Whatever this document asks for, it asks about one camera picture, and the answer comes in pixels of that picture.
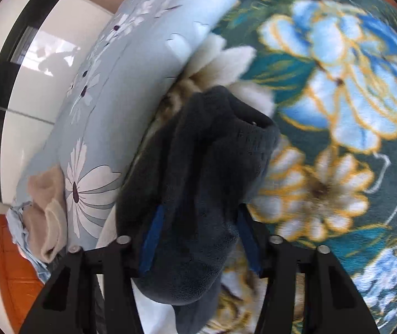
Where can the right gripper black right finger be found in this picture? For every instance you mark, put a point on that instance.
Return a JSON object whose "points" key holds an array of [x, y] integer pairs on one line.
{"points": [[332, 303]]}

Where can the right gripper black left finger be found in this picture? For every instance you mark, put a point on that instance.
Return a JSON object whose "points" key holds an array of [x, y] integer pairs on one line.
{"points": [[66, 304]]}

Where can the black and white fleece jacket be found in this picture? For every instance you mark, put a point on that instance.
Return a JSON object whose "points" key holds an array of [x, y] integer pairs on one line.
{"points": [[180, 204]]}

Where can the orange wooden headboard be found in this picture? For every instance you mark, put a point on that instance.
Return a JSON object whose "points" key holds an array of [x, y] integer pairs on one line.
{"points": [[19, 284]]}

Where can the light blue shirt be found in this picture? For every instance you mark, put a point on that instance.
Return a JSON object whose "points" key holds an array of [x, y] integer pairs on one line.
{"points": [[20, 236]]}

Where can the beige fleece garment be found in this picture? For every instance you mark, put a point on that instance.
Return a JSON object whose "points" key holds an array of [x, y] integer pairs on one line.
{"points": [[46, 219]]}

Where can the light blue floral duvet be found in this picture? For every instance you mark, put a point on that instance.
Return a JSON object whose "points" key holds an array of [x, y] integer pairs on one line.
{"points": [[148, 59]]}

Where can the teal floral bed blanket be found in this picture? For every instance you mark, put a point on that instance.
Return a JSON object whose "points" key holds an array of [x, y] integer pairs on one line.
{"points": [[326, 71]]}

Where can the white and black wardrobe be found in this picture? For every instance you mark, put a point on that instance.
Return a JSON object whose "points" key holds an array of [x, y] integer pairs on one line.
{"points": [[42, 45]]}

